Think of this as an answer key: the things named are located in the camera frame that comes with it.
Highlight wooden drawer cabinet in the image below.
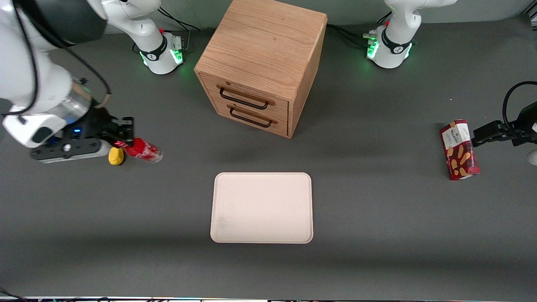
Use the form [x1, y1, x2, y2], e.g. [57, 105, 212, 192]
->
[194, 0, 328, 139]

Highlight red coke bottle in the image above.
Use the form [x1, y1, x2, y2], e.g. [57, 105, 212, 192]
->
[114, 138, 164, 164]

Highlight grey table mat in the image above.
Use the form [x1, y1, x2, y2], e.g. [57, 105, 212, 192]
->
[0, 16, 537, 299]

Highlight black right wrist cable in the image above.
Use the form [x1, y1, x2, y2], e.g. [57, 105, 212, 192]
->
[13, 0, 112, 109]

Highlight black metal drawer handle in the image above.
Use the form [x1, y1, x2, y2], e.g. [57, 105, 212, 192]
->
[219, 87, 270, 110]
[229, 106, 273, 128]

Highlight black left arm base cables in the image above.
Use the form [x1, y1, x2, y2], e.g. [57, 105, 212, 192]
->
[326, 11, 393, 49]

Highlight yellow lemon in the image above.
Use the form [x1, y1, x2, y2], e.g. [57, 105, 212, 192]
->
[108, 146, 125, 166]

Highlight black right arm base cables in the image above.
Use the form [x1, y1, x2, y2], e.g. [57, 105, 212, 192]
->
[158, 8, 201, 33]

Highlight black arm base cables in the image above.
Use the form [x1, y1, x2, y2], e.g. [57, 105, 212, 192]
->
[326, 11, 393, 49]
[158, 8, 201, 33]

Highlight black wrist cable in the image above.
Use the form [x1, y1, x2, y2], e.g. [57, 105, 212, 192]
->
[502, 81, 537, 131]
[13, 0, 112, 109]

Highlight beige plastic tray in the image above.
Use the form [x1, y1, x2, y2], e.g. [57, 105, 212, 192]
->
[210, 172, 314, 244]

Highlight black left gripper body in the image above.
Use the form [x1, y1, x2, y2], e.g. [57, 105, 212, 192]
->
[508, 102, 537, 147]

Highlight black cable at table edge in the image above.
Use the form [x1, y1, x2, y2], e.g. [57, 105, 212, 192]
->
[0, 288, 26, 302]

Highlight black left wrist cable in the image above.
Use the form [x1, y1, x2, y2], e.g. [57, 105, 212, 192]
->
[502, 81, 537, 131]

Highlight red cookie box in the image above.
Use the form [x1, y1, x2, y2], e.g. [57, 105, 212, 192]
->
[440, 119, 481, 181]

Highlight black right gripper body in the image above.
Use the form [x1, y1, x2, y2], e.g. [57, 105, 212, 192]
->
[63, 105, 114, 141]

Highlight wooden drawer front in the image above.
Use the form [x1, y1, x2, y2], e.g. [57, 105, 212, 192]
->
[209, 94, 289, 138]
[200, 73, 289, 121]

